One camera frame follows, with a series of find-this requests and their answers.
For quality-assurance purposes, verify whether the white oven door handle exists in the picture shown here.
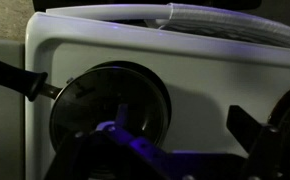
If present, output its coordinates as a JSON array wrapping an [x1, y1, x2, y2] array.
[[45, 3, 174, 22]]

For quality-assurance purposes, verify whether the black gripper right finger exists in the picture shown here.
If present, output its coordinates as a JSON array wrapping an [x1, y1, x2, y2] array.
[[226, 104, 286, 180]]

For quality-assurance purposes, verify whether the white electric stove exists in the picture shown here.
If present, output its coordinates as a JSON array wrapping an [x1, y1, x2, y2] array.
[[24, 11, 290, 180]]

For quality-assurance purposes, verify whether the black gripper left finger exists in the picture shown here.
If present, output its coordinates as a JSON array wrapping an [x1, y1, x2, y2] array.
[[43, 103, 173, 180]]

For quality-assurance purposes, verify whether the small glass saucepan lid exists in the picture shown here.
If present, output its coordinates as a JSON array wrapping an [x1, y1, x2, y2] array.
[[49, 65, 171, 155]]

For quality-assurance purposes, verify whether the small black saucepan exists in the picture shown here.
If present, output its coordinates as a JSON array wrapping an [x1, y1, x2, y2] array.
[[0, 53, 173, 158]]

